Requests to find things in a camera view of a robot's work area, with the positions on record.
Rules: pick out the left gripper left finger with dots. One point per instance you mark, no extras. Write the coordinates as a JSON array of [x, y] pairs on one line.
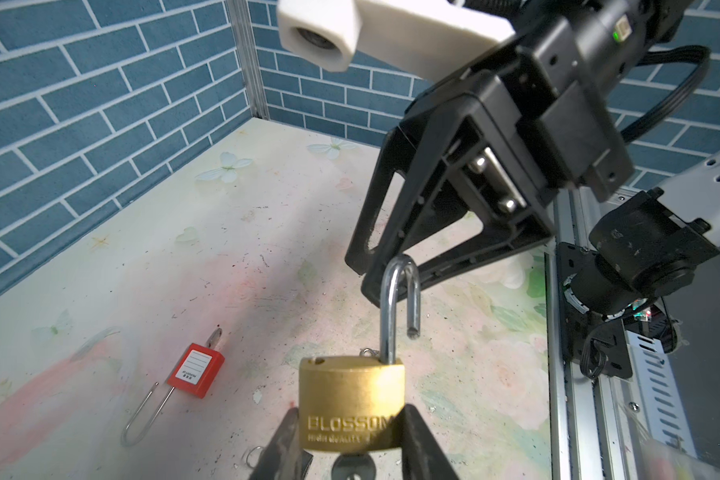
[[284, 458]]

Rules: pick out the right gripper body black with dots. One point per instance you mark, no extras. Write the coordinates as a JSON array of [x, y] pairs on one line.
[[503, 134]]

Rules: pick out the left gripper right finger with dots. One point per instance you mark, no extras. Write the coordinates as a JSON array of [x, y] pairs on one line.
[[422, 456]]

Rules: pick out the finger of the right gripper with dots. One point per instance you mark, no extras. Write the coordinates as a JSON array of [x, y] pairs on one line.
[[494, 242], [393, 165]]

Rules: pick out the large brass padlock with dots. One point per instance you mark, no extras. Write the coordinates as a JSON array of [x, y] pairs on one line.
[[352, 404]]

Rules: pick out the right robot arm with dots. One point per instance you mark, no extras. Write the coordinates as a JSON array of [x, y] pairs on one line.
[[648, 92]]

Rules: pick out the red padlock with key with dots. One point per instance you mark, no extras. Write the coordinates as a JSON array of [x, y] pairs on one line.
[[194, 373]]

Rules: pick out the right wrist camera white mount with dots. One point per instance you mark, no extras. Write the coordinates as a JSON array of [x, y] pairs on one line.
[[429, 39]]

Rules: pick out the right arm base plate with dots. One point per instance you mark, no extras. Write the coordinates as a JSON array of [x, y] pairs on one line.
[[597, 343]]

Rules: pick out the aluminium rail frame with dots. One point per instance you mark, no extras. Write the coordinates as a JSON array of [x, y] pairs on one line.
[[606, 390]]

